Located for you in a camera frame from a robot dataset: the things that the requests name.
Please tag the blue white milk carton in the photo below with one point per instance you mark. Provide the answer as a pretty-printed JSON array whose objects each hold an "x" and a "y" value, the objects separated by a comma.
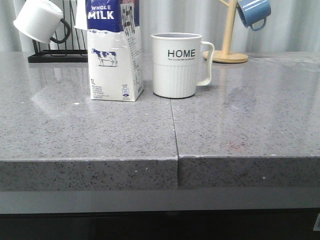
[{"x": 114, "y": 49}]

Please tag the black wire mug rack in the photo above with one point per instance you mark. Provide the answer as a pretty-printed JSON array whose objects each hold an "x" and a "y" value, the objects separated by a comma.
[{"x": 74, "y": 50}]

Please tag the blue enamel mug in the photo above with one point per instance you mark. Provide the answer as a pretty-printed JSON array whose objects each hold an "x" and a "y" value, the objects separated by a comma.
[{"x": 253, "y": 11}]

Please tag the tilted white mug black handle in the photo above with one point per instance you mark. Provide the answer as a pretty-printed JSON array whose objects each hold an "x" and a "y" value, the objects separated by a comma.
[{"x": 39, "y": 20}]

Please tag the wooden mug tree stand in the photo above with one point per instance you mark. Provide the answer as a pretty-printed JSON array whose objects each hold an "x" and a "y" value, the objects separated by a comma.
[{"x": 225, "y": 55}]

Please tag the white HOME cup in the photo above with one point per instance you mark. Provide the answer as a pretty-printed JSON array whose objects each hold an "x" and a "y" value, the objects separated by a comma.
[{"x": 175, "y": 60}]

